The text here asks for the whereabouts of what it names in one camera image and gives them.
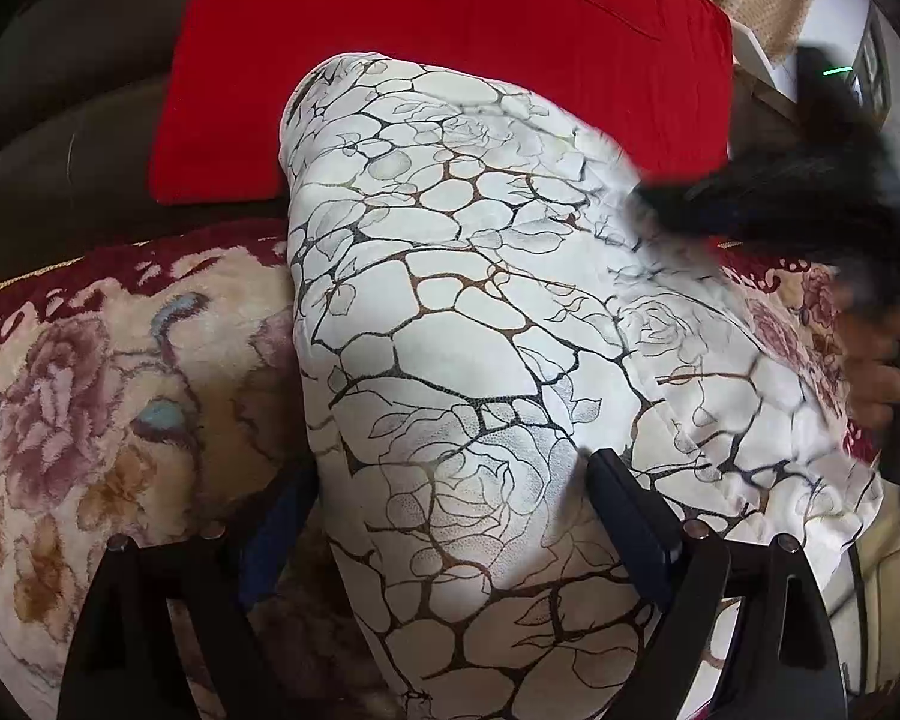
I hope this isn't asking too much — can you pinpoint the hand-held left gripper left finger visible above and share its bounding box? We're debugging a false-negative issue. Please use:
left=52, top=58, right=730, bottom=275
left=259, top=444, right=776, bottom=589
left=56, top=457, right=323, bottom=720

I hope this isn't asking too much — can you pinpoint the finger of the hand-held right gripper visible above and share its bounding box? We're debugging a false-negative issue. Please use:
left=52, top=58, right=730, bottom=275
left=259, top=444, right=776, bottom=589
left=628, top=157, right=796, bottom=241

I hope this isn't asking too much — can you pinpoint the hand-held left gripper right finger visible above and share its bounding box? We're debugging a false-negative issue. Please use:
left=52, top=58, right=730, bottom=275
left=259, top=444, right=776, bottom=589
left=585, top=448, right=848, bottom=720

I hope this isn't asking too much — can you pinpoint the white crackle-print coat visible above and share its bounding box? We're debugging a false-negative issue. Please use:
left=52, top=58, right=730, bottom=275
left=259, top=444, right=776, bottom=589
left=279, top=51, right=886, bottom=720

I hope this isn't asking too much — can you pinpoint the person's right hand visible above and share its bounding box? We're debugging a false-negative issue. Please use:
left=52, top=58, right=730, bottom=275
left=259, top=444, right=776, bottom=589
left=832, top=300, right=900, bottom=436

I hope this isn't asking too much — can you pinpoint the floral red-bordered sofa blanket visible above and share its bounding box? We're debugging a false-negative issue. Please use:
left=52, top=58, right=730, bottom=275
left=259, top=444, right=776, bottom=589
left=0, top=219, right=900, bottom=720

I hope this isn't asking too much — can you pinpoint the red throw blanket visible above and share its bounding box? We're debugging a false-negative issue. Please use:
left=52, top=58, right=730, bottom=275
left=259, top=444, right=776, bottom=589
left=148, top=0, right=736, bottom=205

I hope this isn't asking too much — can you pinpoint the brown leather sofa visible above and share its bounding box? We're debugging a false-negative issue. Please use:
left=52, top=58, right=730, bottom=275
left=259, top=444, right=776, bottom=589
left=0, top=0, right=293, bottom=293

